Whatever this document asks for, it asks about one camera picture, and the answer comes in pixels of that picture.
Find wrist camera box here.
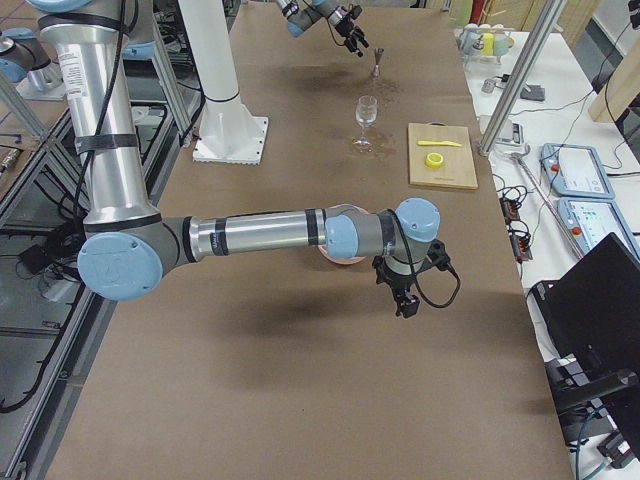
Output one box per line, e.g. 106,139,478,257
346,5,362,20
428,239,451,271

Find far wrist camera box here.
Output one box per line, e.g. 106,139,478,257
346,5,362,20

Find steel double jigger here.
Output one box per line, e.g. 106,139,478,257
371,47,385,78

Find near wrist camera box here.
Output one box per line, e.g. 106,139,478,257
428,239,451,271

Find yellow plastic knife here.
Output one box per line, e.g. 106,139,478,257
416,140,463,148

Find lower teach pendant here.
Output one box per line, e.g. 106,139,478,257
557,197,639,258

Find yellow lemon slice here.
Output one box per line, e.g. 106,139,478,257
424,152,444,170

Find metal rod with hook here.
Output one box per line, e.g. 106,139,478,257
507,144,584,260

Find black monitor on stand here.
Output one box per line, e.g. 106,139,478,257
531,233,639,455

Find pink bowl of ice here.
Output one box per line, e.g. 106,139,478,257
317,204,370,266

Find upper teach pendant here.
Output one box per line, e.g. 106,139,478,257
540,143,615,199

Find rack of pastel cups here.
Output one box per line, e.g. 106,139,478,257
456,23,514,65

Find white camera stand column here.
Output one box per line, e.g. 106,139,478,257
179,0,269,165

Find bamboo cutting board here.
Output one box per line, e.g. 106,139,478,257
408,123,478,190

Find clear wine glass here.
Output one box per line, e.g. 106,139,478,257
354,95,378,151

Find teach pendant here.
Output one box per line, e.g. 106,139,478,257
557,197,639,258
540,143,615,199

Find aluminium frame post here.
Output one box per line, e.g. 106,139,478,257
478,0,567,157

